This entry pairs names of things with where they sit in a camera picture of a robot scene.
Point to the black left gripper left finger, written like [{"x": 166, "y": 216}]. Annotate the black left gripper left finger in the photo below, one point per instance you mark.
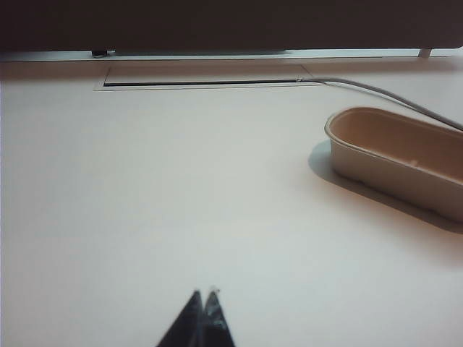
[{"x": 184, "y": 329}]

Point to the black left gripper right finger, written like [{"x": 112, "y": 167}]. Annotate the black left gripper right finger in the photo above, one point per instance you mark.
[{"x": 215, "y": 325}]

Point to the beige paper lunch box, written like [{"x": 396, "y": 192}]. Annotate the beige paper lunch box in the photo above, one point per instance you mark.
[{"x": 380, "y": 166}]

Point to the black partition clamp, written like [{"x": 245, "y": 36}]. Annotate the black partition clamp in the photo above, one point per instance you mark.
[{"x": 98, "y": 53}]

